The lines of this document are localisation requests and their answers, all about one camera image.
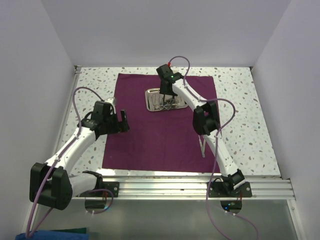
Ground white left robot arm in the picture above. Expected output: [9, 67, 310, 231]
[29, 97, 130, 210]

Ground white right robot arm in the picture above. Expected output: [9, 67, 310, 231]
[156, 64, 246, 197]

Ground steel surgical scissors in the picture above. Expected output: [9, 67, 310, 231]
[151, 94, 164, 112]

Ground steel forceps with rings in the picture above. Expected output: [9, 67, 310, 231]
[163, 98, 180, 110]

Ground stainless steel instrument tray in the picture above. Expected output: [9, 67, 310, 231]
[145, 88, 188, 112]

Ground green cloth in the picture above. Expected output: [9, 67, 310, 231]
[51, 227, 87, 234]

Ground blue cloth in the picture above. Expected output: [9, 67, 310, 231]
[15, 230, 89, 240]

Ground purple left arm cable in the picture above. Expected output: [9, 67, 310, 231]
[24, 87, 114, 238]

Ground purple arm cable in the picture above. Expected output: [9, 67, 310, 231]
[167, 55, 259, 240]
[24, 87, 114, 238]

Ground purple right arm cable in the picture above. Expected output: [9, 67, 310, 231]
[167, 55, 259, 240]

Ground aluminium mounting rail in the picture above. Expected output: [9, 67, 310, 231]
[103, 175, 295, 200]

